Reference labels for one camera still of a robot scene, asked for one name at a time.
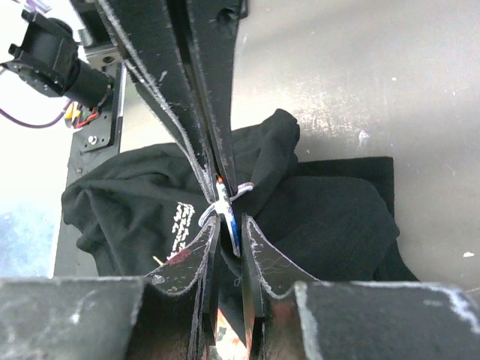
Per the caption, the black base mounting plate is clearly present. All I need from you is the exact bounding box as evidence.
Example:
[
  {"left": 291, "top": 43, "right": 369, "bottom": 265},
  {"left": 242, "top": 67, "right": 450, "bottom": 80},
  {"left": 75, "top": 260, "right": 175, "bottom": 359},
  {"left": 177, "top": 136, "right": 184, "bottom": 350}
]
[{"left": 52, "top": 63, "right": 127, "bottom": 278}]

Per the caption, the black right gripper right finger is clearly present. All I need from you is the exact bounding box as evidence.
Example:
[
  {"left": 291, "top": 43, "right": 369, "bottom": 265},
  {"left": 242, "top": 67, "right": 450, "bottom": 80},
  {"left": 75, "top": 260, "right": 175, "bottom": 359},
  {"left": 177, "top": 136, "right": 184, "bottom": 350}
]
[{"left": 241, "top": 215, "right": 479, "bottom": 359}]

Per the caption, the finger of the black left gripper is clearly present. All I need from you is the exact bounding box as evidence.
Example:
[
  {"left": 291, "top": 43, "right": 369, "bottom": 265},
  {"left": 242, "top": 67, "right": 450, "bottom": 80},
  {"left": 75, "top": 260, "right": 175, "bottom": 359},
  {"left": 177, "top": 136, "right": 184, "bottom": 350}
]
[
  {"left": 185, "top": 1, "right": 242, "bottom": 188},
  {"left": 95, "top": 1, "right": 216, "bottom": 203}
]

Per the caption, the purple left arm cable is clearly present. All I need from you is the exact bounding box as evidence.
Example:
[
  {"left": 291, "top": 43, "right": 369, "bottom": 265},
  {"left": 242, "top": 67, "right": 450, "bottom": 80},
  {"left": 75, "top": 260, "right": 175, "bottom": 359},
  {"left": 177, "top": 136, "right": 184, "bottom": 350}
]
[{"left": 0, "top": 104, "right": 72, "bottom": 131}]

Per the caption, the black floral t-shirt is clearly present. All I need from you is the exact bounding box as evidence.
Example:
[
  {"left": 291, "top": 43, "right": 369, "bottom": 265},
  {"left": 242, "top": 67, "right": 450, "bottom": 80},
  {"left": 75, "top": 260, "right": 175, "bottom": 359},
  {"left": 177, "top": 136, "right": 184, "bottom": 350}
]
[{"left": 60, "top": 108, "right": 421, "bottom": 360}]

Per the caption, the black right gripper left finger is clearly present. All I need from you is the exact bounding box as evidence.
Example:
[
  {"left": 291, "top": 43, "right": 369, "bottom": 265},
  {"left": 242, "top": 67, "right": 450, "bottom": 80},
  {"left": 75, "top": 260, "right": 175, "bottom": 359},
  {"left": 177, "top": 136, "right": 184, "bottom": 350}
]
[{"left": 1, "top": 216, "right": 221, "bottom": 359}]

